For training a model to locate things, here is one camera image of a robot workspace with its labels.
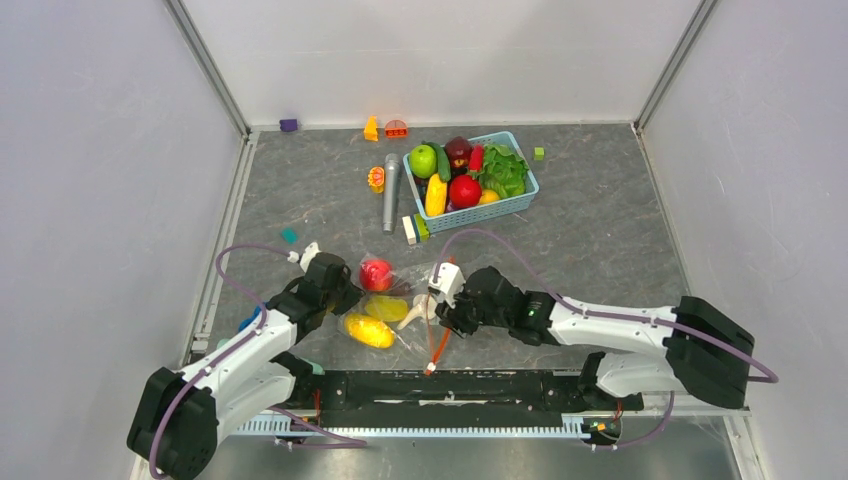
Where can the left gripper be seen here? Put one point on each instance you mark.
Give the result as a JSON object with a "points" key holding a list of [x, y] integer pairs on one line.
{"points": [[353, 295]]}

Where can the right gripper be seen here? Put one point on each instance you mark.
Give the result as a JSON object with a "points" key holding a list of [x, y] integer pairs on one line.
{"points": [[452, 318]]}

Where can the red toy apple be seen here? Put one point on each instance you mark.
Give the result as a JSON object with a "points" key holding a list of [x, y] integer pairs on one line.
{"points": [[376, 275]]}

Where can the yellow toy mango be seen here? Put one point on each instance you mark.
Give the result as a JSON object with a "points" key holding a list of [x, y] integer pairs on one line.
{"points": [[368, 330]]}

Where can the yellow-green toy fruit slice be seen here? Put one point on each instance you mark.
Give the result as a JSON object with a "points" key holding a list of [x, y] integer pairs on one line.
{"points": [[387, 309]]}

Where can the clear zip top bag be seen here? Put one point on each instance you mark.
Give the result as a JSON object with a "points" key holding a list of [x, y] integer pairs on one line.
{"points": [[408, 282]]}

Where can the white toy garlic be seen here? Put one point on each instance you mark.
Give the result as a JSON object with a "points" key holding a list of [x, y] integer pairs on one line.
{"points": [[423, 308]]}

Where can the red toy tomato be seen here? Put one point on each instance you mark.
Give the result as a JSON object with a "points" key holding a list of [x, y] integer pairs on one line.
{"points": [[464, 192]]}

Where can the green toy cucumber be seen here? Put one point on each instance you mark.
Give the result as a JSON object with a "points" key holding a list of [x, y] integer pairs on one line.
{"points": [[443, 167]]}

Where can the red toy chili pepper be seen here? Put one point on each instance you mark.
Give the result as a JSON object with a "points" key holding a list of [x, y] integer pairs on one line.
{"points": [[476, 159]]}

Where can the dark red toy peach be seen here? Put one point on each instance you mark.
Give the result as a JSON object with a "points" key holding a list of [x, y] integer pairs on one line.
{"points": [[458, 151]]}

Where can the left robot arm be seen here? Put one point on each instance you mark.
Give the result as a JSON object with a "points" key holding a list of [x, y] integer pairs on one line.
{"points": [[184, 415]]}

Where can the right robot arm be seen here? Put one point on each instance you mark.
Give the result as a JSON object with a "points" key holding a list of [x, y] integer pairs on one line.
{"points": [[692, 347]]}

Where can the teal toy block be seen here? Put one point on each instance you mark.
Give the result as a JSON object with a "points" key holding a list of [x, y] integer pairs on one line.
{"points": [[289, 235]]}

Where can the light blue plastic basket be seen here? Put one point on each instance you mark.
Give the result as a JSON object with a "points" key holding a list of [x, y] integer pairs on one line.
{"points": [[476, 214]]}

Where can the blue toy car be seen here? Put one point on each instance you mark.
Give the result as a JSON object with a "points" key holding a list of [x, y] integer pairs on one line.
{"points": [[256, 314]]}

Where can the white green toy block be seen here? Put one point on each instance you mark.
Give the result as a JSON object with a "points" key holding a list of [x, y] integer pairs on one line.
{"points": [[415, 229]]}

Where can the yellow toy lemon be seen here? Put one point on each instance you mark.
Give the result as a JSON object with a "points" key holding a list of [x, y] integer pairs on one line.
{"points": [[488, 196]]}

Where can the yellow toy corn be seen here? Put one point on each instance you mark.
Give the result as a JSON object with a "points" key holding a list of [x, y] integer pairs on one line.
{"points": [[436, 197]]}

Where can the orange slice toy block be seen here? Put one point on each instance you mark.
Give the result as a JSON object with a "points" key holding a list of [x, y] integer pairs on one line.
{"points": [[376, 179]]}

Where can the green toy lettuce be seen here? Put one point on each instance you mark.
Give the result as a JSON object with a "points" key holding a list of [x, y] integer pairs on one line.
{"points": [[503, 171]]}

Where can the silver toy microphone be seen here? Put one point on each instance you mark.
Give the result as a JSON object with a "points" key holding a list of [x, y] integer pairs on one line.
{"points": [[392, 169]]}

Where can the green toy apple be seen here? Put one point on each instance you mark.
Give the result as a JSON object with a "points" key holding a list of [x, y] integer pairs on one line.
{"points": [[422, 161]]}

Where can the purple toy block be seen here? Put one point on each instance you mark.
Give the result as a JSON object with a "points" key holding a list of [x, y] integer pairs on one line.
{"points": [[288, 125]]}

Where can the red semicircle toy block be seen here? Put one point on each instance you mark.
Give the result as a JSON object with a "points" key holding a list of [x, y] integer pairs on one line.
{"points": [[396, 129]]}

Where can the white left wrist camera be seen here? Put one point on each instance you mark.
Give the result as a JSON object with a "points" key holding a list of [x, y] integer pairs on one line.
{"points": [[304, 258]]}

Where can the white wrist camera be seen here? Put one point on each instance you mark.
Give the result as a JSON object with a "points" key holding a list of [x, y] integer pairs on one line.
{"points": [[304, 258], [446, 283]]}

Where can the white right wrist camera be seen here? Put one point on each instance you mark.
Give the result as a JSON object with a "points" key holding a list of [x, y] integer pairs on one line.
{"points": [[446, 283]]}

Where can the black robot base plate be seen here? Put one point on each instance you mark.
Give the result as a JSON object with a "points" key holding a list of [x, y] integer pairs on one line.
{"points": [[448, 398]]}

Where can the white slotted cable duct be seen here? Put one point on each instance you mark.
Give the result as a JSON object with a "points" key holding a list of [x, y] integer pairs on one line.
{"points": [[272, 424]]}

